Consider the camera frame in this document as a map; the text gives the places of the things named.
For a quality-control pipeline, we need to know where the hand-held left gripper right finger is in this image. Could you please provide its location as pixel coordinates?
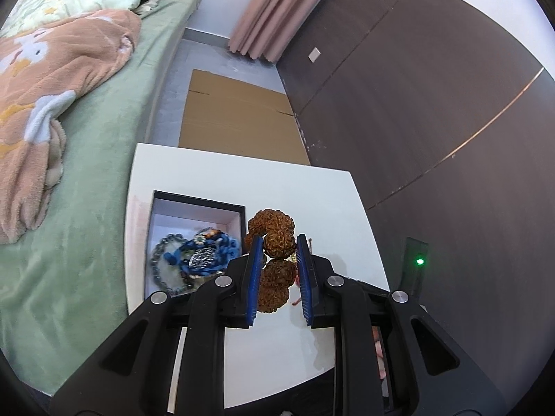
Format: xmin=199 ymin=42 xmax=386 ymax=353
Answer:
xmin=296 ymin=233 xmax=508 ymax=416

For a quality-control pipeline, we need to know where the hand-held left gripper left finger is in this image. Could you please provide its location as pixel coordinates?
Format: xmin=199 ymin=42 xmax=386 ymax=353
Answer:
xmin=49 ymin=235 xmax=266 ymax=416

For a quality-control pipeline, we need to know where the blue knitted bracelet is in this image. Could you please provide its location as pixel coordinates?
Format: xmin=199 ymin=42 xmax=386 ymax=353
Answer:
xmin=167 ymin=232 xmax=241 ymax=278

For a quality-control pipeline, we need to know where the brown rudraksha bead bracelet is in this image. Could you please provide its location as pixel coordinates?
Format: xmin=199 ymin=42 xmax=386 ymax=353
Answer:
xmin=245 ymin=209 xmax=298 ymax=313

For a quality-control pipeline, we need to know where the black gift box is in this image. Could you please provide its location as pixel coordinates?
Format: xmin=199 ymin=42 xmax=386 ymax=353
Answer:
xmin=143 ymin=189 xmax=247 ymax=300

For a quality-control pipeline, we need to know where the grey bead bracelet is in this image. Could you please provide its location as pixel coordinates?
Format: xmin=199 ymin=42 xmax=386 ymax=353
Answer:
xmin=150 ymin=234 xmax=196 ymax=297

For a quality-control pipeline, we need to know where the white side table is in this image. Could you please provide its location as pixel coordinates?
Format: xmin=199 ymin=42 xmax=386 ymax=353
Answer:
xmin=126 ymin=143 xmax=391 ymax=410

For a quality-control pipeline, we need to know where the flat brown cardboard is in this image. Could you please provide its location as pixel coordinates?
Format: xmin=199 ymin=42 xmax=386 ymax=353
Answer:
xmin=179 ymin=68 xmax=311 ymax=166

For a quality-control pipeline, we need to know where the bed with green sheet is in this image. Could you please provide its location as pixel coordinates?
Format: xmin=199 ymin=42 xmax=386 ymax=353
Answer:
xmin=0 ymin=0 xmax=202 ymax=395

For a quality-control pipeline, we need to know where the pink curtain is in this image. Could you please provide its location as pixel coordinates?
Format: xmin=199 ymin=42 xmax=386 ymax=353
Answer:
xmin=228 ymin=0 xmax=352 ymax=62

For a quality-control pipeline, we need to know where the pink floral fleece blanket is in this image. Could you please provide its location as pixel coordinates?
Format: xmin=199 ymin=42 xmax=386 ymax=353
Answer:
xmin=0 ymin=9 xmax=143 ymax=243

